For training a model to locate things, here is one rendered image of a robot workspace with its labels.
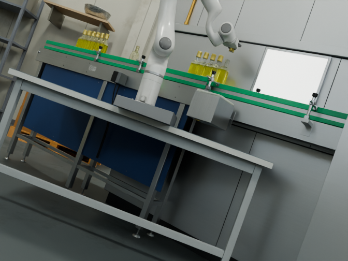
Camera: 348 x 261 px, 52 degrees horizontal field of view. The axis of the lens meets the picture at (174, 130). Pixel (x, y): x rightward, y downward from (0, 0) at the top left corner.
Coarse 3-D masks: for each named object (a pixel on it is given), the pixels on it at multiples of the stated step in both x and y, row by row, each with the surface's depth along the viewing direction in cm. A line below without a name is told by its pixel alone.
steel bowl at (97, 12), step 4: (88, 4) 523; (84, 8) 531; (88, 8) 523; (92, 8) 520; (96, 8) 520; (100, 8) 521; (88, 12) 526; (92, 12) 523; (96, 12) 522; (100, 12) 523; (104, 12) 526; (108, 12) 531; (96, 16) 526; (100, 16) 527; (104, 16) 529; (108, 16) 535
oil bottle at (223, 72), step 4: (220, 68) 239; (224, 68) 237; (220, 72) 238; (224, 72) 237; (228, 72) 240; (216, 76) 239; (220, 76) 237; (224, 76) 237; (216, 80) 238; (220, 80) 237; (224, 80) 239
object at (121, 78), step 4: (116, 72) 258; (120, 72) 256; (112, 76) 259; (116, 76) 257; (120, 76) 256; (124, 76) 259; (112, 80) 258; (116, 80) 257; (120, 80) 257; (124, 80) 260; (120, 84) 261; (124, 84) 261
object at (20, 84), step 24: (48, 96) 207; (120, 120) 203; (0, 144) 208; (192, 144) 200; (0, 168) 207; (240, 168) 197; (72, 192) 204; (120, 216) 201; (240, 216) 196; (192, 240) 198
